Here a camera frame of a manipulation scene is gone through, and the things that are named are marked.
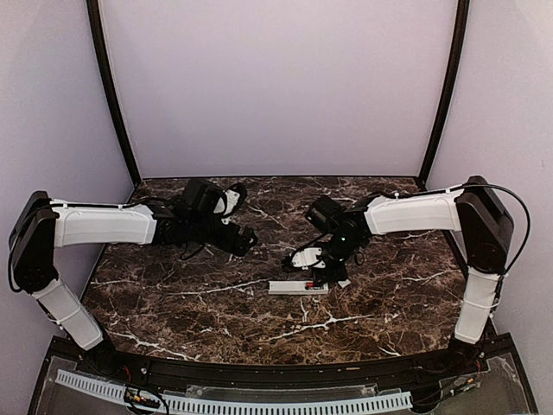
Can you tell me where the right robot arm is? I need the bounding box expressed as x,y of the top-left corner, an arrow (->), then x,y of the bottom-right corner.
290,176 -> 517,375

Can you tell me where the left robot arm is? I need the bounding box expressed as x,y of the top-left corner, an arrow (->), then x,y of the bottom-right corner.
7,178 -> 257,377

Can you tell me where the black front frame rail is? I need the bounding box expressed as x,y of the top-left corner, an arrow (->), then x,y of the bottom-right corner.
77,341 -> 480,397

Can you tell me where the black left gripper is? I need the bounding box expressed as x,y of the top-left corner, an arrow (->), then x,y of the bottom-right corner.
188,215 -> 257,256

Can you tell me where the white slotted cable duct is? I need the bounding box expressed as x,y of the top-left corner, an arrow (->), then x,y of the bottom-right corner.
55,369 -> 412,414

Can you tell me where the black frame post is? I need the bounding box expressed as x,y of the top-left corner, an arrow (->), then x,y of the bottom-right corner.
86,0 -> 142,188
417,0 -> 470,187

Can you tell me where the black frame post left rear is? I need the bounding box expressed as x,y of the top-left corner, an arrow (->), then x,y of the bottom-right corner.
86,0 -> 142,188

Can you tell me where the white battery cover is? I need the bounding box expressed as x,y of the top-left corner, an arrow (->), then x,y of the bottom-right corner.
338,279 -> 351,288

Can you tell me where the black frame post right rear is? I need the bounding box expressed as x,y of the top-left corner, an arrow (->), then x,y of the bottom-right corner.
417,0 -> 470,187

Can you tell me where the white remote control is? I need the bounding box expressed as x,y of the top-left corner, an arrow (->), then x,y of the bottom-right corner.
268,281 -> 329,296

